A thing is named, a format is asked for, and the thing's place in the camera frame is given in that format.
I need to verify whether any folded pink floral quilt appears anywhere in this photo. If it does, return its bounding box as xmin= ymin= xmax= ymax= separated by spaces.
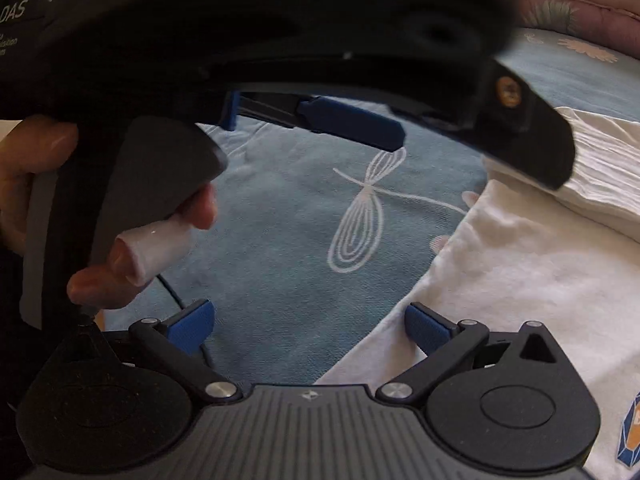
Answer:
xmin=515 ymin=0 xmax=640 ymax=51

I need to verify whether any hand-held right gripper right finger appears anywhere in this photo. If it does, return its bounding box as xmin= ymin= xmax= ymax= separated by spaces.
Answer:
xmin=376 ymin=302 xmax=558 ymax=406

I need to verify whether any person's left hand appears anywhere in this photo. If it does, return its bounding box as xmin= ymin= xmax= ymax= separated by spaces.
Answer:
xmin=0 ymin=114 xmax=218 ymax=311

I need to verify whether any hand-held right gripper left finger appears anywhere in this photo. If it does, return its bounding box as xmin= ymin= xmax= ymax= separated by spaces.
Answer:
xmin=61 ymin=298 xmax=246 ymax=406

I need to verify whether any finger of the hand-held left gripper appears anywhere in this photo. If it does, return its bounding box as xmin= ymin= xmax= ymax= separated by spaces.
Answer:
xmin=390 ymin=55 xmax=576 ymax=192
xmin=235 ymin=91 xmax=405 ymax=152

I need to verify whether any white printed sweatshirt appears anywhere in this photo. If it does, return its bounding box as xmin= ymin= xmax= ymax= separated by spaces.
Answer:
xmin=317 ymin=106 xmax=640 ymax=480

